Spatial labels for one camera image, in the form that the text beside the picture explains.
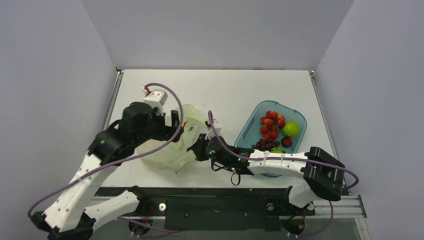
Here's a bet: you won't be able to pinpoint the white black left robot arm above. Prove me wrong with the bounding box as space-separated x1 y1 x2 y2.
28 100 184 240

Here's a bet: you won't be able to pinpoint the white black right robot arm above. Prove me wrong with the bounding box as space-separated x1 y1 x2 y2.
188 134 345 214

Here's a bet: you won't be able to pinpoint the light green plastic bag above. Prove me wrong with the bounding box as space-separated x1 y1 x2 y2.
140 104 208 173

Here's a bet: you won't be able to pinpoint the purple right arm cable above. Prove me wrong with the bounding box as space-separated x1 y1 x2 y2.
207 110 360 191

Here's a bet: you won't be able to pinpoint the green fake apple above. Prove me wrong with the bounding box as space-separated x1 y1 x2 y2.
281 121 300 138

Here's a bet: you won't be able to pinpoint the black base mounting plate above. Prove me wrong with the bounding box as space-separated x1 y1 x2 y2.
127 188 315 231

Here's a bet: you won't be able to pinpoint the dark red fake fruit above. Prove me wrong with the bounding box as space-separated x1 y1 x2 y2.
280 135 293 148

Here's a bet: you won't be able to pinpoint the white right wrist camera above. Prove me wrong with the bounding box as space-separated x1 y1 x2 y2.
205 118 222 140

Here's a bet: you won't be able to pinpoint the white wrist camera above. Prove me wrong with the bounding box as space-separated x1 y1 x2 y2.
143 89 168 116
205 118 222 140

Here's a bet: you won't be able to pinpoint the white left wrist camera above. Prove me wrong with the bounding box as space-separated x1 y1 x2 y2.
143 89 168 116

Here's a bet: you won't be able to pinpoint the red fake strawberry bunch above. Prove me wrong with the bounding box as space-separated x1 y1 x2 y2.
259 110 286 139

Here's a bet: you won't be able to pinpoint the teal plastic tray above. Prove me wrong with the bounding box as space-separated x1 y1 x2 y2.
233 100 308 178

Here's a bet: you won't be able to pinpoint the dark purple fake grapes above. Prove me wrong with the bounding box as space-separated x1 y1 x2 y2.
251 138 281 151

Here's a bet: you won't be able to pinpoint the aluminium frame rail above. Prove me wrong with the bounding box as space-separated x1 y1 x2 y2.
86 194 369 221

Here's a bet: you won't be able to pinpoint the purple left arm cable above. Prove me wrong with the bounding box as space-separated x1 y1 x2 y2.
27 82 184 220

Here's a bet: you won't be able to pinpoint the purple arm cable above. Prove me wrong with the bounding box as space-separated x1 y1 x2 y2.
27 82 184 220
207 110 360 191

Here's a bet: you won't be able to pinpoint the green striped fake melon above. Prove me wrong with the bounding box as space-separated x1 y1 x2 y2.
270 147 286 154

